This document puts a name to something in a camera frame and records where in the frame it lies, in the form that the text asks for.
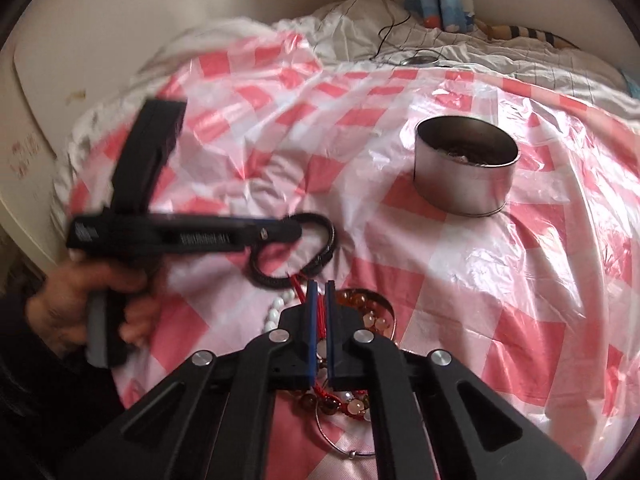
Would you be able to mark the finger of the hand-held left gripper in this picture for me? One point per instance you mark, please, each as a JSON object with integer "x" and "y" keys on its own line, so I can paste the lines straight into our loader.
{"x": 272, "y": 232}

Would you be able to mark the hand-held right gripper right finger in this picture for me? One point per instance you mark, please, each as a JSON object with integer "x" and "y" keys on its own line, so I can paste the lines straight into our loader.
{"x": 330, "y": 332}

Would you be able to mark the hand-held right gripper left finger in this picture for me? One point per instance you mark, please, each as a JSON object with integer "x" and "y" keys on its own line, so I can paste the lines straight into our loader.
{"x": 312, "y": 332}

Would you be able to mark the silver bangle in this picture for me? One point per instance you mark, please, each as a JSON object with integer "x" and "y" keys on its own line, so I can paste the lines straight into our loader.
{"x": 353, "y": 454}

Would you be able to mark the round metal tin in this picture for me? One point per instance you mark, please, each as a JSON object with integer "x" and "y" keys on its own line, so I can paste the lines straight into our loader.
{"x": 460, "y": 192}

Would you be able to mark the person's left forearm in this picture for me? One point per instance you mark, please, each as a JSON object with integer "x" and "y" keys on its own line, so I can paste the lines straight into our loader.
{"x": 45, "y": 410}

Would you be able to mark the person's left hand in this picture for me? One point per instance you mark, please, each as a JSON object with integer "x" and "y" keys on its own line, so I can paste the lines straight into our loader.
{"x": 65, "y": 305}

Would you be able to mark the red white checkered plastic sheet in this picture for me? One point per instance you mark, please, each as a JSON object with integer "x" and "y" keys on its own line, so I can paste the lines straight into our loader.
{"x": 450, "y": 285}

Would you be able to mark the cream furniture panel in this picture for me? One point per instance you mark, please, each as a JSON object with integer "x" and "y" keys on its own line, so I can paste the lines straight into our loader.
{"x": 37, "y": 125}

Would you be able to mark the striped pillow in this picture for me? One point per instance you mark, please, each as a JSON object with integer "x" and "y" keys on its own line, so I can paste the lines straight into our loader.
{"x": 525, "y": 32}

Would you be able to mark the blue plastic bag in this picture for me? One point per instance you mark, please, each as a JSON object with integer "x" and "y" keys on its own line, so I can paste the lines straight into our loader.
{"x": 631, "y": 82}

